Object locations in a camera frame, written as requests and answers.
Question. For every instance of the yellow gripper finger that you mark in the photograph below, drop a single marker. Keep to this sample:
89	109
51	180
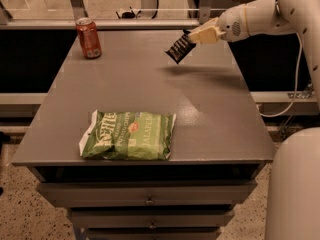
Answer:
211	24
206	35

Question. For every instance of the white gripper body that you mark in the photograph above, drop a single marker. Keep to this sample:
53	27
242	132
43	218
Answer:
230	23

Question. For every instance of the chocolate rxbar black wrapper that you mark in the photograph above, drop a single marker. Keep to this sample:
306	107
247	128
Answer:
181	48

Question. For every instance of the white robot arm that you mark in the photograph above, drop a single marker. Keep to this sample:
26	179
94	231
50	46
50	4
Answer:
293	205

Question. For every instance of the green jalapeno chip bag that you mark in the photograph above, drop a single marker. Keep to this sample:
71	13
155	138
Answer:
128	136

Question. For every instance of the grey metal railing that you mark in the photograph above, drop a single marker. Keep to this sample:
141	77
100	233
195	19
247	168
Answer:
62	14

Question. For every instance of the black object behind glass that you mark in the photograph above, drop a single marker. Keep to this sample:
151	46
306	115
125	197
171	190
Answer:
130	14

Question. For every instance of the orange soda can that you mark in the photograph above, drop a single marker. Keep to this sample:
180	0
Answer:
88	37

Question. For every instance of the top grey drawer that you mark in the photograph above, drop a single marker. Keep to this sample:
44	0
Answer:
142	194

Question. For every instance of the grey drawer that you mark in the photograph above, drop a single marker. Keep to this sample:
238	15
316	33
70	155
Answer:
160	234
150	219
142	194

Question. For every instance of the middle grey drawer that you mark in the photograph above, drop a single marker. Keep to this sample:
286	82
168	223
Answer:
150	219

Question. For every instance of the bottom grey drawer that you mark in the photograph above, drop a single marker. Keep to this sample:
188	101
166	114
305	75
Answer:
160	234

